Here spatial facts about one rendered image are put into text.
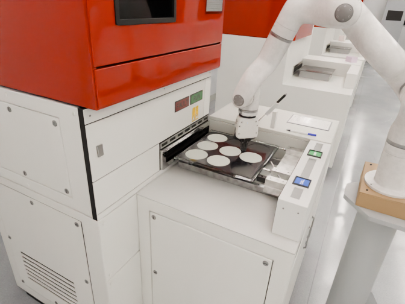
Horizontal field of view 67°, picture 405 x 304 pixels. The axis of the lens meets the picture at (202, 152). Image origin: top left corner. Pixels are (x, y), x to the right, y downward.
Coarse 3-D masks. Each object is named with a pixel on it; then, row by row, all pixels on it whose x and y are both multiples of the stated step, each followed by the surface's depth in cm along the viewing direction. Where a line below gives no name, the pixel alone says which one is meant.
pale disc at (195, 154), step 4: (188, 152) 137; (192, 152) 137; (196, 152) 137; (200, 152) 137; (204, 152) 138; (188, 156) 133; (192, 156) 133; (196, 156) 134; (200, 156) 134; (204, 156) 134
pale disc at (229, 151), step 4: (220, 148) 142; (224, 148) 142; (228, 148) 142; (232, 148) 142; (236, 148) 142; (220, 152) 138; (224, 152) 138; (228, 152) 139; (232, 152) 139; (236, 152) 139; (240, 152) 139
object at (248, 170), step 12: (216, 132) 159; (228, 144) 147; (252, 144) 148; (264, 144) 148; (180, 156) 133; (228, 156) 135; (264, 156) 137; (228, 168) 125; (240, 168) 126; (252, 168) 126
